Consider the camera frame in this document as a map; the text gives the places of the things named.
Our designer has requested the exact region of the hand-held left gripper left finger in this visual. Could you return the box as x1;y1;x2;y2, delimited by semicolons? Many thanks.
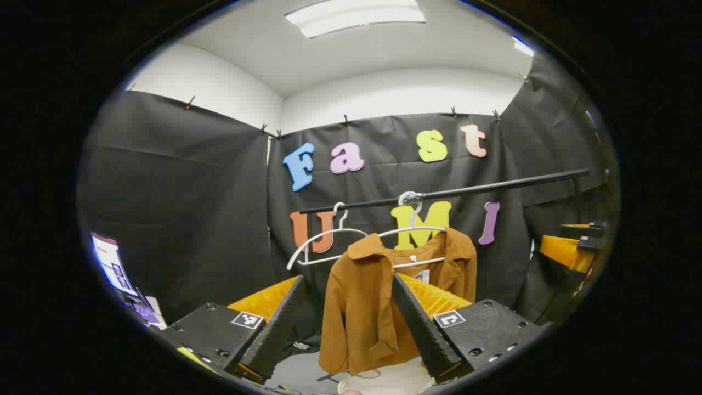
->
161;274;309;385

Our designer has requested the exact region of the black clothes rack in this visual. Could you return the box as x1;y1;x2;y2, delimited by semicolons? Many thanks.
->
299;168;590;215

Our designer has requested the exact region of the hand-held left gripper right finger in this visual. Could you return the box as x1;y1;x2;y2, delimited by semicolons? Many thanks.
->
390;272;552;385

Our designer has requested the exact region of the brown jacket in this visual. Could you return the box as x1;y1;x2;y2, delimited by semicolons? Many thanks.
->
318;228;478;376

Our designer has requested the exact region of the white plastic hanger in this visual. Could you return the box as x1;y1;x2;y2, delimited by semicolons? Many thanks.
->
378;192;448;269
286;202;369;270

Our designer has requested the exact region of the black backdrop cloth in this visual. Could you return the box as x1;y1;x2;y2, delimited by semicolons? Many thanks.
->
77;52;618;330

